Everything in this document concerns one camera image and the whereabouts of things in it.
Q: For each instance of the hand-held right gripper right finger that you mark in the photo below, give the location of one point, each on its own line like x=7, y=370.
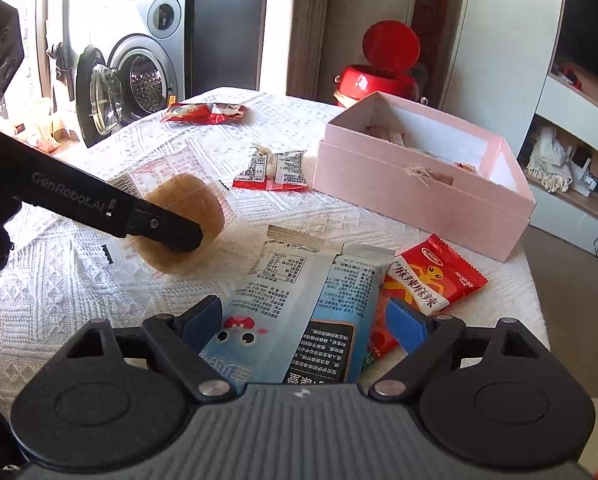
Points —
x=404, y=325

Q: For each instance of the large red snack packet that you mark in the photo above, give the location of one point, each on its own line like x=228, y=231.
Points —
x=429, y=280

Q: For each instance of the white fringed cloth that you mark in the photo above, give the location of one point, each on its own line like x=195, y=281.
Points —
x=549, y=160

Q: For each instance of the red items on shelf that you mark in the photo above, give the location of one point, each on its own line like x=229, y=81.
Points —
x=574, y=74

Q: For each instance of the dark grey tall panel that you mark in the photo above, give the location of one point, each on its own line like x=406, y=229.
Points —
x=229, y=25

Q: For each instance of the pink cardboard box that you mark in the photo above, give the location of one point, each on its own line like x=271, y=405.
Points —
x=429, y=210

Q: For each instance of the white router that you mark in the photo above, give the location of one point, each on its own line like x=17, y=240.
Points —
x=586, y=180

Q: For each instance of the small red barcode snack packet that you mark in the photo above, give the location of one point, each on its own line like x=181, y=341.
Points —
x=291, y=170
x=251, y=172

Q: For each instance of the red white snack packet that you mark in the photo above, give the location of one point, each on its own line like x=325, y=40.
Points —
x=229, y=110

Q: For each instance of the pale blue cartoon snack packet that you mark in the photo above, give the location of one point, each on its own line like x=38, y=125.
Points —
x=274, y=270

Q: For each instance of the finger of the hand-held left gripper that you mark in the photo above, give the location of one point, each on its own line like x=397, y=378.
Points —
x=169, y=230

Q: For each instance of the dark round object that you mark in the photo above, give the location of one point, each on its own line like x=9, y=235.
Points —
x=421, y=75

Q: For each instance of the white quilted tablecloth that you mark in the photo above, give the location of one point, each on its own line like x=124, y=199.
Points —
x=54, y=285

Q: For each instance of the red lidded trash can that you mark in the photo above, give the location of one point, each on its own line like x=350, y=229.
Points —
x=391, y=45

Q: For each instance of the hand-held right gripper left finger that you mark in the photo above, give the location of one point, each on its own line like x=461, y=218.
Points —
x=201, y=320

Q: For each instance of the beige curtain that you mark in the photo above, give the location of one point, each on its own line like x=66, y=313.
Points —
x=309, y=35

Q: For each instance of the white shelf unit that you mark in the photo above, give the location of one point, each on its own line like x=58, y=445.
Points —
x=554, y=95

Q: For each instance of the silver washing machine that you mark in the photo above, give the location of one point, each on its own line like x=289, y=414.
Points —
x=164, y=50

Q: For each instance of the clear packet brown round cake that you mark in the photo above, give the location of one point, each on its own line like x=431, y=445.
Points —
x=189, y=200

